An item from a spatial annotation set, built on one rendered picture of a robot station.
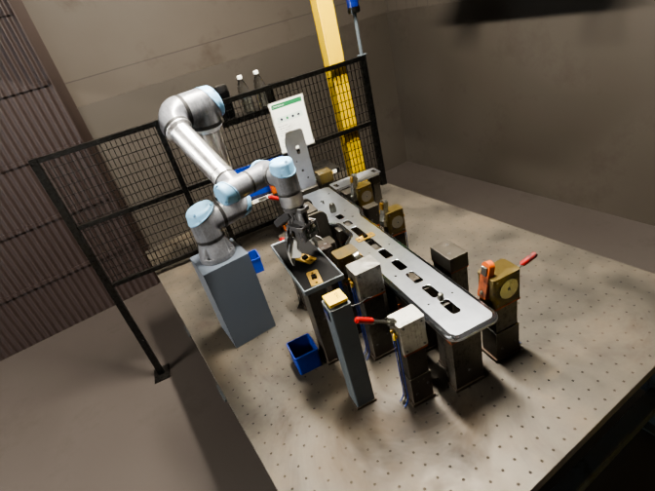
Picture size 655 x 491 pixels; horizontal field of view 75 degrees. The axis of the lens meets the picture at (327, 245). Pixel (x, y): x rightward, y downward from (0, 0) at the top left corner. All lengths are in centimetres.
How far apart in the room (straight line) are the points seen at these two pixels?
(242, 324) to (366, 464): 80
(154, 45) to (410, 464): 343
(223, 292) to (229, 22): 277
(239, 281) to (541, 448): 120
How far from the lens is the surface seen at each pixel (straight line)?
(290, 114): 266
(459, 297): 146
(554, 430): 152
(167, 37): 396
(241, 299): 186
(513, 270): 147
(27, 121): 382
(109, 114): 387
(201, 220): 172
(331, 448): 152
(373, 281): 149
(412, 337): 134
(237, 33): 413
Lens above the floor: 193
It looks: 30 degrees down
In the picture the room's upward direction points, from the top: 15 degrees counter-clockwise
